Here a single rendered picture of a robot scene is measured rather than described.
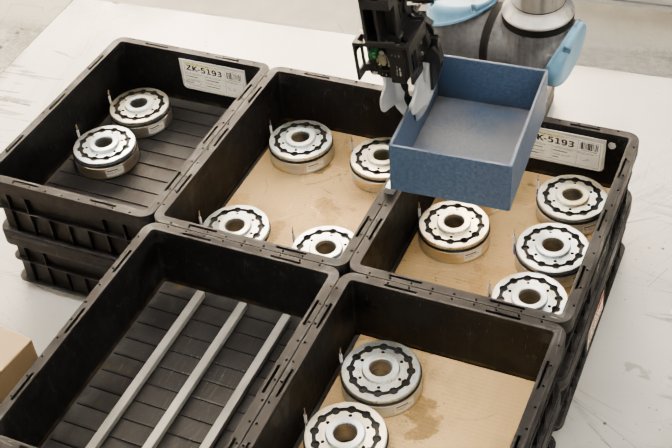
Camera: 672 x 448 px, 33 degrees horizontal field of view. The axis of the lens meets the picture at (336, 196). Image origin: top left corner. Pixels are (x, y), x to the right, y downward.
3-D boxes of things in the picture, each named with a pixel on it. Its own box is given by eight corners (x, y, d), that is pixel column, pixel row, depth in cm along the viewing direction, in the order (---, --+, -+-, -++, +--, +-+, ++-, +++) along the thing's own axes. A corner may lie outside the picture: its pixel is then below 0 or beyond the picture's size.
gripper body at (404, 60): (356, 84, 135) (340, -5, 128) (381, 45, 141) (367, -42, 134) (417, 90, 132) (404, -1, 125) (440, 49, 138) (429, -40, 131)
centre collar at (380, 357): (369, 351, 148) (369, 348, 147) (405, 360, 146) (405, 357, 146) (355, 379, 144) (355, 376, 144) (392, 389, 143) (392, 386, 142)
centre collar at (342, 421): (336, 413, 140) (336, 410, 140) (372, 426, 139) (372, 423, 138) (318, 443, 137) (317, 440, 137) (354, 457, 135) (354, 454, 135)
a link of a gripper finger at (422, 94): (403, 141, 141) (392, 79, 135) (418, 113, 145) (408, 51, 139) (427, 143, 140) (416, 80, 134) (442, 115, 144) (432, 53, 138)
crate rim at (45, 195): (121, 46, 199) (118, 35, 198) (274, 76, 189) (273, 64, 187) (-19, 188, 172) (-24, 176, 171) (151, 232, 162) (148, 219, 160)
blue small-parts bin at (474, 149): (435, 95, 154) (435, 52, 150) (545, 113, 150) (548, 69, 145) (389, 189, 140) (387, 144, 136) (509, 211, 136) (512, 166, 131)
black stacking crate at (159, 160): (132, 92, 205) (119, 38, 198) (279, 123, 195) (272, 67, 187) (0, 234, 179) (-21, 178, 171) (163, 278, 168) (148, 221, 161)
